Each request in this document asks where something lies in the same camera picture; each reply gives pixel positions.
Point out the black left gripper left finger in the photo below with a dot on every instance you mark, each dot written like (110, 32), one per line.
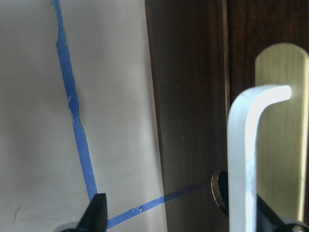
(94, 218)

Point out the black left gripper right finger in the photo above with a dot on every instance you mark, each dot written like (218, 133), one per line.
(267, 220)

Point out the white drawer handle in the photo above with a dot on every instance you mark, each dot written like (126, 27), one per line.
(242, 130)

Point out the dark wooden drawer cabinet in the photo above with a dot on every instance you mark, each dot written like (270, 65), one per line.
(202, 56)

